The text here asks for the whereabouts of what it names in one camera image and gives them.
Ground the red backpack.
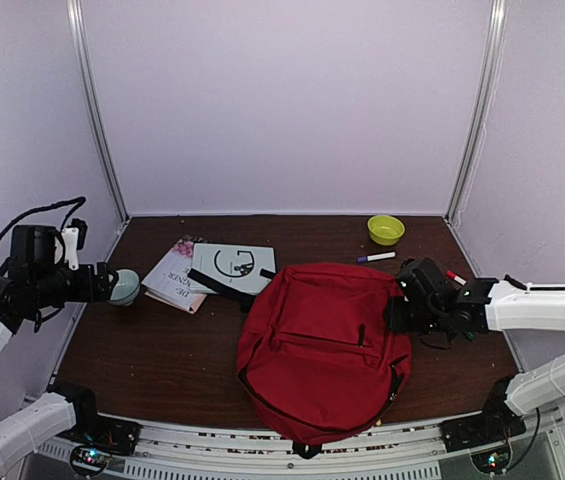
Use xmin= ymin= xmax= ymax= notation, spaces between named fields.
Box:
xmin=189 ymin=261 xmax=413 ymax=460

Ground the red-capped white marker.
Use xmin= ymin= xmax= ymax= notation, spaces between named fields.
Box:
xmin=446 ymin=270 xmax=466 ymax=286

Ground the yellow-green plastic bowl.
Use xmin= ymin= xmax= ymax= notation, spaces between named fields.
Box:
xmin=367 ymin=215 xmax=406 ymax=246

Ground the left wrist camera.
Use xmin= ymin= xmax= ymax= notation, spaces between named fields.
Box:
xmin=61 ymin=218 xmax=88 ymax=271

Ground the white floral book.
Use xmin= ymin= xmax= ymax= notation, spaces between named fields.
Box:
xmin=141 ymin=235 xmax=206 ymax=314

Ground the left aluminium frame post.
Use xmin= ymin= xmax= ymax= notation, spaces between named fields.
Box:
xmin=66 ymin=0 xmax=130 ymax=224

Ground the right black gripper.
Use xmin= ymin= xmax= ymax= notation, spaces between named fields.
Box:
xmin=383 ymin=296 xmax=446 ymax=333

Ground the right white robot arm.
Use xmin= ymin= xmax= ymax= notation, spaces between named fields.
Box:
xmin=386 ymin=258 xmax=565 ymax=451

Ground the aluminium frame post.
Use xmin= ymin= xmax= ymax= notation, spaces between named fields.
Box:
xmin=445 ymin=0 xmax=509 ymax=225
xmin=66 ymin=0 xmax=130 ymax=224

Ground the pale green ceramic bowl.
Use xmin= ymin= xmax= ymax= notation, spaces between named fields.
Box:
xmin=109 ymin=269 xmax=141 ymax=306

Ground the purple-capped white marker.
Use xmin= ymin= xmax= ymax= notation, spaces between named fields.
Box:
xmin=356 ymin=251 xmax=396 ymax=264

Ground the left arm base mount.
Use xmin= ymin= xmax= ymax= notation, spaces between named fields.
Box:
xmin=47 ymin=383 xmax=141 ymax=457

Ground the grey book with black logo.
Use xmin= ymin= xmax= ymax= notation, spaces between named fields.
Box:
xmin=192 ymin=243 xmax=277 ymax=295

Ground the right aluminium frame post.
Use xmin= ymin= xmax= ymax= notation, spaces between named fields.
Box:
xmin=445 ymin=0 xmax=509 ymax=225

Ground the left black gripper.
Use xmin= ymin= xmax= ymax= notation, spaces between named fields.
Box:
xmin=32 ymin=261 xmax=118 ymax=308

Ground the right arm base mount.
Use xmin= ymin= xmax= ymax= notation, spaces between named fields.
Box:
xmin=439 ymin=375 xmax=541 ymax=477

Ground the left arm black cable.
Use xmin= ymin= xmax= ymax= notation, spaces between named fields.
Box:
xmin=0 ymin=196 xmax=87 ymax=321

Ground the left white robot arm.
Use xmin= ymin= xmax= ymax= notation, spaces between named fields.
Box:
xmin=0 ymin=219 xmax=118 ymax=479

